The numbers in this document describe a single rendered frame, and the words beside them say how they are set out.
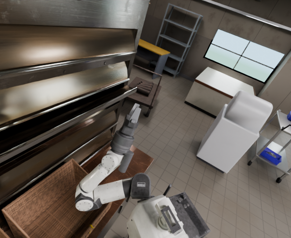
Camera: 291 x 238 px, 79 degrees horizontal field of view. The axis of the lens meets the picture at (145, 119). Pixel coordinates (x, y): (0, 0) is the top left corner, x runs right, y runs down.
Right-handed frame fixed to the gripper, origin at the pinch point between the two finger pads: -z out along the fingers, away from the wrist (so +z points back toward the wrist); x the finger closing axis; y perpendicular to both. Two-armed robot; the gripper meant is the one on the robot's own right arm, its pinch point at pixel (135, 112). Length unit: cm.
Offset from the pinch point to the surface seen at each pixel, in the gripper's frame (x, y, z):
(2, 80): -6, 55, 10
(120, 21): -58, 27, -44
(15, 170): -30, 49, 66
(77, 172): -71, 17, 80
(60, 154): -56, 33, 61
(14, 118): -14, 50, 28
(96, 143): -103, 13, 63
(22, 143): -7, 41, 34
